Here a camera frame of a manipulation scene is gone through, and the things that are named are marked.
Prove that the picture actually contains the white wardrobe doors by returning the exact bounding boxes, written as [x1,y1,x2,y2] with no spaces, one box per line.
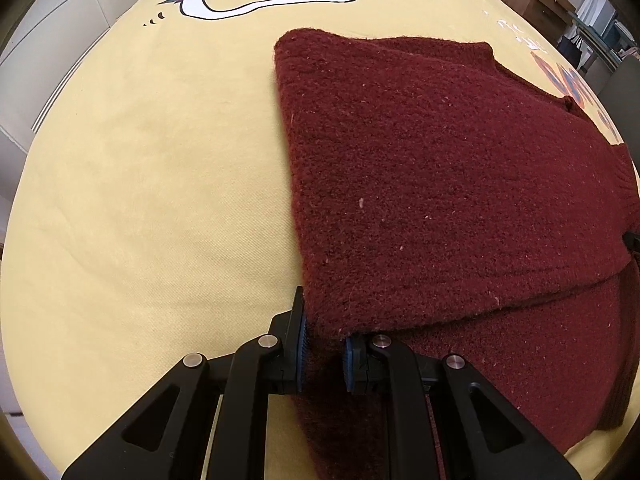
[0,0,172,201]

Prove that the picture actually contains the yellow dinosaur print bedsheet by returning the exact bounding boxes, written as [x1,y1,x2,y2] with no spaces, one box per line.
[1,0,639,479]

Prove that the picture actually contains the dark red knit sweater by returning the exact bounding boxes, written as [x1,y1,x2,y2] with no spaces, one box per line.
[274,29,639,479]

